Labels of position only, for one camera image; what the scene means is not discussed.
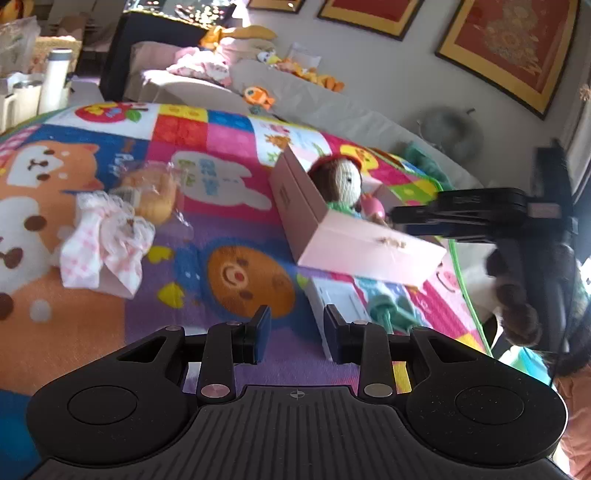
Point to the person's right hand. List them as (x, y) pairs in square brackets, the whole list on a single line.
[(519, 314)]

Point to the clear plastic bag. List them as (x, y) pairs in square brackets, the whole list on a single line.
[(18, 46)]

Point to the medium framed red picture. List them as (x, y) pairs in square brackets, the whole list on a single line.
[(369, 14)]

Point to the orange plush toy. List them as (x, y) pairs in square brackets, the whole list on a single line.
[(211, 38)]

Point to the small framed red picture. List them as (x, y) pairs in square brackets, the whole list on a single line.
[(277, 3)]

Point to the beige sofa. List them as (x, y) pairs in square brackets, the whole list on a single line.
[(351, 115)]

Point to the pink cardboard box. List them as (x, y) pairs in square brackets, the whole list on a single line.
[(369, 258)]

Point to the yellow pillow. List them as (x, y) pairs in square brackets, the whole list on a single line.
[(249, 33)]

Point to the woven basket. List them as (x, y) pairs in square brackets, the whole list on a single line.
[(60, 53)]

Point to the pink checked lace bow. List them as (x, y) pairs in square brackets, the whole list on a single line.
[(106, 249)]

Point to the row of yellow plush toys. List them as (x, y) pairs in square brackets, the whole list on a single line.
[(314, 74)]

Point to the black fish tank cabinet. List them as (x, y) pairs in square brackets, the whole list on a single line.
[(124, 55)]

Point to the crochet doll with red hat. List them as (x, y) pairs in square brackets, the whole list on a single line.
[(344, 180)]

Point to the grey neck pillow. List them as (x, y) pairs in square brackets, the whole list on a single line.
[(450, 131)]

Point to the pink patterned clothes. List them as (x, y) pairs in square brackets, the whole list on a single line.
[(198, 67)]

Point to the person's orange clothing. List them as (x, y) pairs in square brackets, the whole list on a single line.
[(577, 415)]

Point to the colourful cartoon play mat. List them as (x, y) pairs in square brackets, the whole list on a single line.
[(138, 314)]

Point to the glass fish tank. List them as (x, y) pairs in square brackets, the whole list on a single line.
[(180, 7)]

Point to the orange fish plush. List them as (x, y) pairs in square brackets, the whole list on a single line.
[(257, 97)]

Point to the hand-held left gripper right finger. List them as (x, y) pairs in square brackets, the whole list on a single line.
[(332, 339)]

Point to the white thermos bottle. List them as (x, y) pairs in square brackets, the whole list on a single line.
[(55, 81)]

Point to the white duck plush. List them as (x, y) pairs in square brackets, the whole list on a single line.
[(267, 57)]

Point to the bread bun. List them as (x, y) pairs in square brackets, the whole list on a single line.
[(154, 194)]

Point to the green towel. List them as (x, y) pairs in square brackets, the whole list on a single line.
[(425, 161)]

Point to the pink plastic toy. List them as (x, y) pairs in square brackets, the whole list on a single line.
[(371, 207)]

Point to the teal plastic toy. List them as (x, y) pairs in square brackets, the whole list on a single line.
[(385, 311)]

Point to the white mug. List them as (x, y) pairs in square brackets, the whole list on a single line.
[(27, 99)]

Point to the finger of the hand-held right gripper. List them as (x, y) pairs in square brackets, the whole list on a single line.
[(461, 207), (425, 229)]

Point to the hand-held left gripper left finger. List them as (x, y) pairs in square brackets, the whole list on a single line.
[(264, 332)]

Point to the large framed red picture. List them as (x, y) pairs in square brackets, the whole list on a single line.
[(508, 46)]

